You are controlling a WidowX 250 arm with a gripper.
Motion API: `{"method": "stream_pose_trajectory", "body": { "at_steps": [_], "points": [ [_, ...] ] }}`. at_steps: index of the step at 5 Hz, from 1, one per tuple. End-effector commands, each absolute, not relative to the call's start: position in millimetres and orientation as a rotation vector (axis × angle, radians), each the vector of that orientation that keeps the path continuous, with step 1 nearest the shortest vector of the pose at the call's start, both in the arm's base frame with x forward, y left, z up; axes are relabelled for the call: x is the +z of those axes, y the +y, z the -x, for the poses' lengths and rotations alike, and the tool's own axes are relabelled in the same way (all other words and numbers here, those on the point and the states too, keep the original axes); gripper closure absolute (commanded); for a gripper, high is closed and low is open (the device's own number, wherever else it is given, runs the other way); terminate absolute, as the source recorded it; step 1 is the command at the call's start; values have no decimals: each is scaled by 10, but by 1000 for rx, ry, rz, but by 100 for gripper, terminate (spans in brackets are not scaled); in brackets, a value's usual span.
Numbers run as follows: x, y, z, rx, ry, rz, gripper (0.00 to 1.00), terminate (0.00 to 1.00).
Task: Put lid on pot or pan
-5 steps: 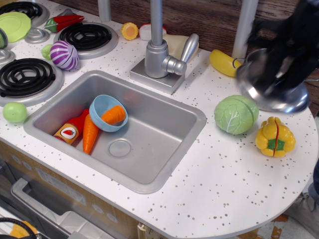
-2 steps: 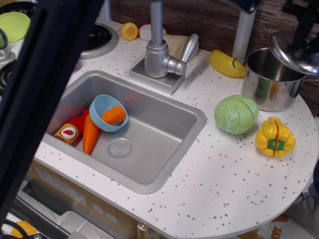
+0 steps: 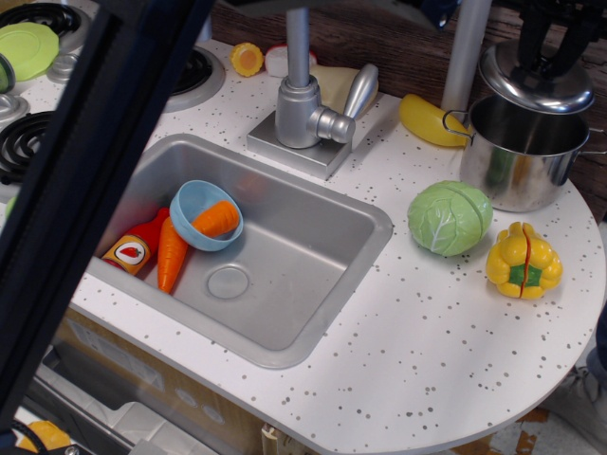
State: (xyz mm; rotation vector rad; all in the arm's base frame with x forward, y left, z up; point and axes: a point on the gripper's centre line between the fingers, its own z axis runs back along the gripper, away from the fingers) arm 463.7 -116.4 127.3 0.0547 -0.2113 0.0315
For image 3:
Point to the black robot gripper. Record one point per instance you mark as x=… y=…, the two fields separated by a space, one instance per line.
x=582 y=18

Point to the steel pot lid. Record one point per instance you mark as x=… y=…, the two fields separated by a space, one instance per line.
x=533 y=89

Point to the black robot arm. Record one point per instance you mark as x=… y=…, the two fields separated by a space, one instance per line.
x=423 y=353

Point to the stainless steel pot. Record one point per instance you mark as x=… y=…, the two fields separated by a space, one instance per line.
x=520 y=159

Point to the yellow toy banana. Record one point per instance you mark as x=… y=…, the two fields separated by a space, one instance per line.
x=431 y=123

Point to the green toy cabbage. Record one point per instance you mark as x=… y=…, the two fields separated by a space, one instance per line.
x=449 y=217

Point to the cream toy cheese wedge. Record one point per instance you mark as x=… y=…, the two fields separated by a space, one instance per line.
x=334 y=83

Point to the yellow toy bell pepper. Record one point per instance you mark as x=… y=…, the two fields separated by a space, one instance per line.
x=522 y=264

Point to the grey toy faucet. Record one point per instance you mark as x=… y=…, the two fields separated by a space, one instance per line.
x=302 y=133

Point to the red white toy radish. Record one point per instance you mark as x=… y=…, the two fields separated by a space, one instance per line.
x=279 y=63

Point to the yellow toy corn piece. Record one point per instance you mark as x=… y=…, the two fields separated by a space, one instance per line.
x=246 y=59

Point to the grey toy sink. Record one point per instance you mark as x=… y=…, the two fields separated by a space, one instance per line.
x=271 y=293

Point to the back right stove burner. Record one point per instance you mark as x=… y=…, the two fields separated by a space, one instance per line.
x=200 y=80

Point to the stove burner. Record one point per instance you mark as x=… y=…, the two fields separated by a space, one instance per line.
x=200 y=80
x=19 y=143
x=69 y=23

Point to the orange carrot piece in bowl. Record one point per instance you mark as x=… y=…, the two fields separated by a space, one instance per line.
x=222 y=218

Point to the light blue toy bowl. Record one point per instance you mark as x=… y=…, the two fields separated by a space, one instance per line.
x=192 y=198

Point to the orange toy carrot tip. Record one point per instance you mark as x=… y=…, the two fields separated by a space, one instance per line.
x=171 y=255

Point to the red toy ketchup bottle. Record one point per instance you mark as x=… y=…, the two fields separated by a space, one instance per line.
x=136 y=246

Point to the back left stove burner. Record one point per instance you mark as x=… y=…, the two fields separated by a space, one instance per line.
x=69 y=23

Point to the grey stove knob upper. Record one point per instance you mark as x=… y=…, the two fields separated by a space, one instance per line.
x=62 y=67

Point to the grey stove knob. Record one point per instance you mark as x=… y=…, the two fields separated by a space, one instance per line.
x=62 y=67
x=12 y=108

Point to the light green toy plate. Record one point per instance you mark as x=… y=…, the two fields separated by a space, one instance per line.
x=30 y=49

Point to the front left stove burner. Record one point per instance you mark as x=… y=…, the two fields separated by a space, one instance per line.
x=19 y=143

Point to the grey stove knob lower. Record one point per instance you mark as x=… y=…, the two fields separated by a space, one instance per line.
x=12 y=108

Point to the yellow object bottom left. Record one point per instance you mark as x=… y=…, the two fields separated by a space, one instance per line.
x=50 y=435

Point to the white cylindrical post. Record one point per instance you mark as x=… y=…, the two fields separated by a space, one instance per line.
x=465 y=52

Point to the grey oven door handle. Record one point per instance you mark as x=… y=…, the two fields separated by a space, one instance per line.
x=98 y=414

